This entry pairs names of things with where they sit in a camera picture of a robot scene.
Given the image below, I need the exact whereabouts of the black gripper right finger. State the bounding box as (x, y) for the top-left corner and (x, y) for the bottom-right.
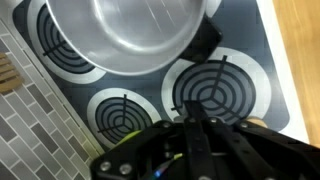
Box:
(195, 100), (320, 180)

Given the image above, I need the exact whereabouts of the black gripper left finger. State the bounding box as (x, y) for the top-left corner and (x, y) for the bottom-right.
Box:
(91, 100), (200, 180)

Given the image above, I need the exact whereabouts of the light wooden platform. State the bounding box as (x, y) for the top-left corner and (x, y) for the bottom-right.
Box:
(272, 0), (320, 148)

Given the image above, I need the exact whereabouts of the black electric stovetop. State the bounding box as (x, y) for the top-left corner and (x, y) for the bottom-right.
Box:
(0, 0), (311, 180)

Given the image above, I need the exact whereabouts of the slotted wooden turner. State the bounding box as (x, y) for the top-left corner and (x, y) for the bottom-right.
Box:
(0, 54), (23, 95)

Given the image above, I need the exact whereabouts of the grey pot with black handles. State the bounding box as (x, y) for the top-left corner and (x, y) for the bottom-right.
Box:
(44, 0), (224, 77)

